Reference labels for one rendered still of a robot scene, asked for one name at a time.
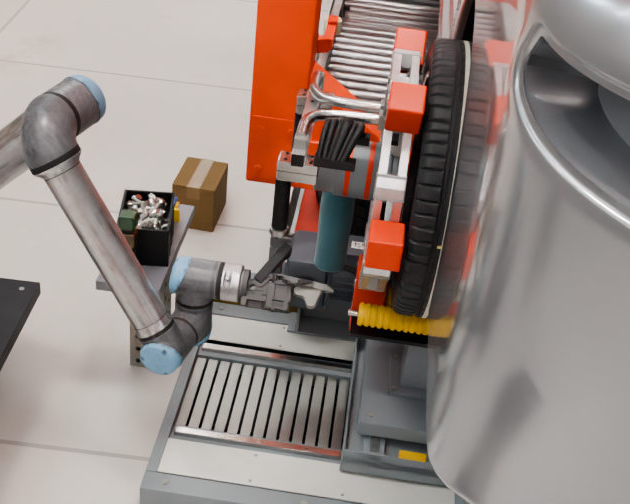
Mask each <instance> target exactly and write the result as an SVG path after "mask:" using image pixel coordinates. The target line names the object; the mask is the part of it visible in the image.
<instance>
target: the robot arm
mask: <svg viewBox="0 0 630 504"><path fill-rule="evenodd" d="M105 112H106V99H105V96H104V94H103V92H102V90H101V88H100V87H99V86H98V85H97V84H96V83H95V82H94V81H93V80H92V79H90V78H89V77H86V76H83V75H78V74H77V75H72V76H70V77H66V78H64V79H63V81H61V82H60V83H58V84H57V85H55V86H53V87H52V88H50V89H49V90H47V91H46V92H44V93H42V94H41V95H38V96H37V97H35V98H34V99H33V100H32V101H31V102H30V103H29V105H28V106H27V108H26V110H25V111H24V112H23V113H21V114H20V115H19V116H17V117H16V118H15V119H13V120H12V121H11V122H10V123H8V124H7V125H6V126H4V127H3V128H2V129H1V130H0V190H1V189H2V188H4V187H5V186H6V185H8V184H9V183H11V182H12V181H13V180H15V179H16V178H17V177H19V176H20V175H22V174H23V173H24V172H26V171H27V170H30V171H31V173H32V175H33V176H35V177H38V178H42V179H44V180H45V182H46V184H47V185H48V187H49V189H50V190H51V192H52V194H53V195H54V197H55V199H56V200H57V202H58V204H59V205H60V207H61V209H62V210H63V212H64V214H65V215H66V217H67V219H68V220H69V222H70V224H71V225H72V227H73V229H74V230H75V232H76V234H77V235H78V237H79V239H80V240H81V242H82V244H83V245H84V247H85V249H86V250H87V252H88V254H89V255H90V257H91V259H92V260H93V262H94V263H95V265H96V267H97V268H98V270H99V272H100V273H101V275H102V277H103V278H104V280H105V282H106V283H107V285H108V287H109V288H110V290H111V292H112V293H113V295H114V297H115V298H116V300H117V302H118V303H119V305H120V307H121V308H122V310H123V312H124V313H125V315H126V317H127V318H128V320H129V322H130V323H131V325H132V327H133V328H134V330H135V332H136V333H137V337H138V338H139V340H140V342H141V344H142V345H143V347H142V349H141V352H140V358H141V361H142V363H143V364H144V366H145V367H146V368H147V369H149V370H150V371H152V372H154V373H156V374H160V375H168V374H171V373H173V372H174V371H175V370H176V369H177V368H178V367H179V366H181V365H182V363H183V360H184V359H185V358H186V356H187V355H188V354H189V353H190V351H191V350H192V349H193V347H194V346H199V345H201V344H203V343H205V342H206V341H207V340H208V339H209V337H210V334H211V330H212V309H213V299H217V300H224V301H231V302H239V300H240V298H241V303H240V305H241V306H243V307H250V308H257V309H263V310H266V311H271V312H278V313H285V314H288V312H289V308H290V306H291V300H292V297H291V293H292V289H294V295H295V296H296V297H297V298H302V299H304V301H305V304H306V307H307V308H308V309H314V308H315V307H316V304H317V302H318V300H319V298H320V295H321V293H322V292H323V293H333V292H334V290H333V289H332V288H330V287H329V286H328V285H326V284H322V283H319V282H314V281H311V280H306V279H301V278H295V277H291V276H288V275H282V274H273V273H274V272H275V271H276V270H277V268H278V267H279V266H280V265H281V264H282V263H283V262H284V261H285V260H287V259H288V258H289V257H290V256H291V252H292V247H291V246H290V245H289V244H288V243H287V242H284V243H283V244H282V245H280V246H278V247H277V249H276V252H275V253H274V254H273V256H272V257H271V258H270V259H269V260H268V261H267V262H266V263H265V265H264V266H263V267H262V268H261V269H260V270H259V271H258V273H257V274H256V275H255V276H254V279H251V270H249V269H245V268H244V265H243V264H236V263H229V262H221V261H215V260H208V259H201V258H194V257H193V256H190V257H187V256H179V257H178V258H177V259H176V260H175V262H174V265H173V268H172V272H171V276H170V281H169V292H170V293H172V294H174V293H175V310H174V312H173V313H172V314H171V315H170V314H169V313H168V311H167V309H166V308H165V306H164V304H163V303H162V301H161V299H160V297H159V296H158V294H157V292H156V291H155V289H154V287H153V285H152V284H151V282H150V280H149V279H148V277H147V275H146V273H145V272H144V270H143V268H142V267H141V265H140V263H139V261H138V260H137V258H136V256H135V255H134V253H133V251H132V249H131V248H130V246H129V244H128V242H127V241H126V239H125V237H124V236H123V234H122V232H121V230H120V229H119V227H118V225H117V224H116V222H115V220H114V218H113V217H112V215H111V213H110V212H109V210H108V208H107V206H106V205H105V203H104V201H103V200H102V198H101V196H100V194H99V193H98V191H97V189H96V188H95V186H94V184H93V182H92V181H91V179H90V177H89V176H88V174H87V172H86V170H85V169H84V167H83V165H82V163H81V162H80V155H81V151H82V149H81V148H80V146H79V144H78V142H77V140H76V137H77V136H79V135H80V134H81V133H83V132H84V131H85V130H87V129H88V128H89V127H91V126H92V125H94V124H96V123H98V122H99V121H100V119H101V118H102V117H103V116H104V114H105ZM252 286H255V288H254V289H251V287H252Z"/></svg>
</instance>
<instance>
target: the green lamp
mask: <svg viewBox="0 0 630 504"><path fill-rule="evenodd" d="M137 224H138V212H137V211H132V210H125V209H124V210H122V212H121V214H120V216H119V229H120V230H126V231H134V230H135V228H136V226H137Z"/></svg>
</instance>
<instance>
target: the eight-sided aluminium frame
mask: <svg viewBox="0 0 630 504"><path fill-rule="evenodd" d="M420 62H421V55H420V52H418V51H410V50H403V49H396V48H395V50H394V52H393V54H392V61H391V72H390V74H391V80H390V82H389V89H390V88H391V83H392V82H393V81H396V82H399V80H400V70H402V71H408V73H407V77H409V83H410V84H417V85H418V84H419V68H420ZM389 89H388V92H389ZM392 133H393V131H389V130H385V128H384V131H381V135H380V141H379V142H380V143H382V147H381V154H380V161H379V168H378V172H377V173H376V180H375V187H374V193H373V199H374V201H372V200H371V202H370V209H369V216H368V222H367V223H366V229H365V237H364V244H363V246H364V253H363V261H362V269H361V270H360V276H359V283H358V288H359V289H363V290H369V291H376V292H385V288H386V284H387V281H388V280H390V276H391V272H392V271H387V270H380V269H373V268H367V267H365V259H364V255H366V248H367V246H366V242H367V239H368V235H369V231H368V226H370V222H371V220H372V219H376V220H380V214H381V208H382V202H383V201H387V202H386V209H385V216H384V221H390V222H397V223H399V219H400V214H401V208H402V203H404V199H405V193H406V186H407V180H408V178H407V169H408V162H409V154H410V147H411V140H412V134H410V133H403V138H402V145H401V152H400V159H399V167H398V174H391V173H387V168H388V161H389V154H390V147H391V140H392Z"/></svg>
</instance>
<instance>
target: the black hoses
mask: <svg viewBox="0 0 630 504"><path fill-rule="evenodd" d="M365 128H366V127H365V124H364V123H361V122H360V123H359V124H358V123H357V122H355V121H354V120H353V119H352V118H351V117H347V118H346V119H344V118H341V119H340V120H339V119H338V118H334V119H327V120H326V121H325V123H324V125H323V128H322V131H321V135H320V139H319V144H318V149H317V153H315V156H314V162H313V166H315V167H322V168H329V169H336V170H343V171H350V172H354V171H355V165H356V158H349V157H350V155H351V153H352V151H353V149H354V148H355V146H356V145H363V146H369V142H370V135H371V134H370V133H365V132H364V130H365ZM335 130H336V131H335ZM334 133H335V134H334ZM333 136H334V137H333ZM398 141H399V134H397V133H392V140H391V145H394V146H398Z"/></svg>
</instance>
